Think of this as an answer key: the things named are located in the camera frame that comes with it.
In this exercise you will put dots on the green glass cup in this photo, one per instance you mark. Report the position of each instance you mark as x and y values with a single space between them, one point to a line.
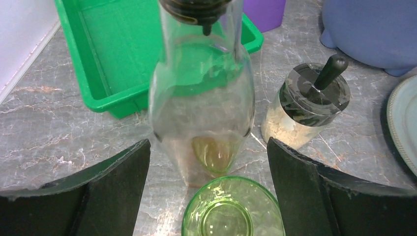
232 206

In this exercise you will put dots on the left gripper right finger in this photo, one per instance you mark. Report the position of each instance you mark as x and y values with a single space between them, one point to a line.
318 200

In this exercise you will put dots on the purple metronome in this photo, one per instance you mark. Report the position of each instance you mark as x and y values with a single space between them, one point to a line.
266 15

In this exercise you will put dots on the grey round plate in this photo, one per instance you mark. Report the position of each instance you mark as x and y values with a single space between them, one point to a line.
402 120

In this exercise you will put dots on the green plastic tray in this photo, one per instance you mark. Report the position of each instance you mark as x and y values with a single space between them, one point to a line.
115 46

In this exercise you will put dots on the blue trash bin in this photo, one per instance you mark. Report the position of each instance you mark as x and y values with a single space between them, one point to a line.
379 33

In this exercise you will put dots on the spice jar black lid powder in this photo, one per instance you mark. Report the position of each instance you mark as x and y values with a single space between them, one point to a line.
310 98

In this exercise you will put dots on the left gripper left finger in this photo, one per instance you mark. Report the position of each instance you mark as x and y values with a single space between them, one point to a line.
101 200

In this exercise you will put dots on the glass oil bottle amber residue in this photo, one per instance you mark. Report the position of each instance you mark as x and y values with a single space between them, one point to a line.
201 96

